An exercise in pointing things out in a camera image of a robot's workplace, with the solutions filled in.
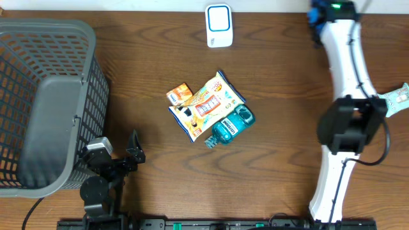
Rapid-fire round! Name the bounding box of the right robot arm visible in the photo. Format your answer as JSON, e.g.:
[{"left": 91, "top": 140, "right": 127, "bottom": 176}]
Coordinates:
[{"left": 307, "top": 0, "right": 391, "bottom": 229}]

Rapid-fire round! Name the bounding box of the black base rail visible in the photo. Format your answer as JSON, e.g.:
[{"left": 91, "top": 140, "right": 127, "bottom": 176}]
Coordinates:
[{"left": 56, "top": 218, "right": 378, "bottom": 230}]

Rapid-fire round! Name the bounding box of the left black cable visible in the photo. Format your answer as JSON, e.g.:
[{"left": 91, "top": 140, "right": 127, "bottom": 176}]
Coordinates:
[{"left": 21, "top": 197, "right": 45, "bottom": 230}]

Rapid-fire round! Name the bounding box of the small orange snack packet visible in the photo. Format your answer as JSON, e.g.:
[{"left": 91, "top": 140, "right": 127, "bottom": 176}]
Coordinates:
[{"left": 166, "top": 83, "right": 193, "bottom": 106}]

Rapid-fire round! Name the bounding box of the right black cable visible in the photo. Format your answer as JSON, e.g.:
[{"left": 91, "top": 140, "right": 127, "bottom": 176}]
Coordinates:
[{"left": 327, "top": 22, "right": 391, "bottom": 224}]

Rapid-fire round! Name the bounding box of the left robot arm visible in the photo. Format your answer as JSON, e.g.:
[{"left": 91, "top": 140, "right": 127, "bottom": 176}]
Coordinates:
[{"left": 80, "top": 130, "right": 146, "bottom": 229}]

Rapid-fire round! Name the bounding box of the black cable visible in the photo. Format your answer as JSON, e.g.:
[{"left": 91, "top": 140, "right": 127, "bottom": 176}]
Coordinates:
[
  {"left": 327, "top": 22, "right": 391, "bottom": 224},
  {"left": 21, "top": 197, "right": 45, "bottom": 230}
]

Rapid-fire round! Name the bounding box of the grey plastic shopping basket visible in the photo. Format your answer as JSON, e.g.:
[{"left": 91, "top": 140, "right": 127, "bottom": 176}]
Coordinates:
[{"left": 1, "top": 18, "right": 109, "bottom": 199}]

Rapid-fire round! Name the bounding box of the yellow snack bag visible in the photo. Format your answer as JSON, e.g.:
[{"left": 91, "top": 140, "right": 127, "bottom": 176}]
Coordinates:
[{"left": 169, "top": 70, "right": 246, "bottom": 143}]

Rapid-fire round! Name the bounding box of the teal wet wipes pack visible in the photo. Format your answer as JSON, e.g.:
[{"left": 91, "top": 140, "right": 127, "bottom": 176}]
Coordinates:
[{"left": 378, "top": 83, "right": 409, "bottom": 118}]

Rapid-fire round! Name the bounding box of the teal mouthwash bottle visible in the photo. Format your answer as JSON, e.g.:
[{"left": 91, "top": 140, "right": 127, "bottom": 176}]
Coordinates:
[{"left": 204, "top": 105, "right": 256, "bottom": 149}]

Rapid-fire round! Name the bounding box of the white barcode scanner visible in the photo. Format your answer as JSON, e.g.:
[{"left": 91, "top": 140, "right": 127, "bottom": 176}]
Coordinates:
[{"left": 205, "top": 4, "right": 233, "bottom": 48}]

